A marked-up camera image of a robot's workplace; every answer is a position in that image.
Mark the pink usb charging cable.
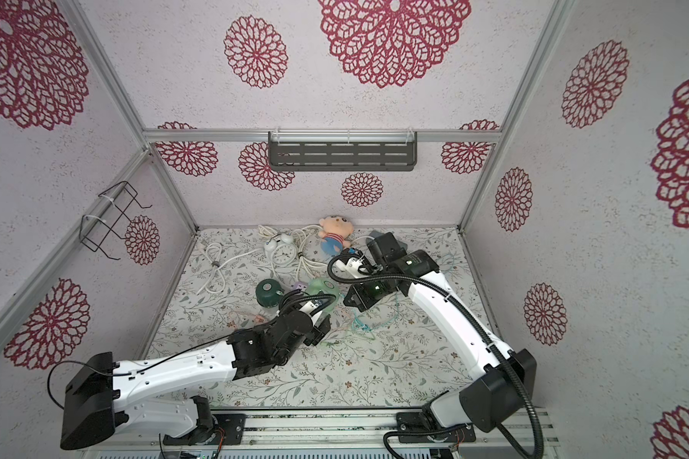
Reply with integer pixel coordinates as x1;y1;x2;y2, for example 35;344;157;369
229;309;268;328

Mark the teal usb charging cable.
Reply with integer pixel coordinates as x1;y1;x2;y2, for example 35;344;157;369
349;303;415;337

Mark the light green cordless grinder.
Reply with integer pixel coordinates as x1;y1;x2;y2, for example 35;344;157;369
304;277;340;315

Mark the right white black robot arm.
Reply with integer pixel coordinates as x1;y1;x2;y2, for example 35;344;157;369
327;233;545;458

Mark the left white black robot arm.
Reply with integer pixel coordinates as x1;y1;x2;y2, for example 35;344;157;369
59;291;337;451

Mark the plush boy doll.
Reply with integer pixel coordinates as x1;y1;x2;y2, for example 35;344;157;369
318;215;354;256

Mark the white alarm clock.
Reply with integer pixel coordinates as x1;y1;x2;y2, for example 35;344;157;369
263;233;299;267

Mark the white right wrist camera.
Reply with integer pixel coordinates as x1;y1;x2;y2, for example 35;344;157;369
335;256;371;278

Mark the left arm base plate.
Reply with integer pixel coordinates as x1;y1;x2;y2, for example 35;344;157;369
161;414;246;447

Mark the white power cord bundle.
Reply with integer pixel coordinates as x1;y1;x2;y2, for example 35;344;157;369
197;225;374;294

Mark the grey wall shelf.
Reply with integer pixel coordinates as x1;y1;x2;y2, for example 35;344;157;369
267;131;418;172

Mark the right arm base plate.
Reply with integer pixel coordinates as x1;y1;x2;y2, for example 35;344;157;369
395;411;477;445

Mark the black wire wall rack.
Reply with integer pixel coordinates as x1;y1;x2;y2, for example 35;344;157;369
78;181;152;261

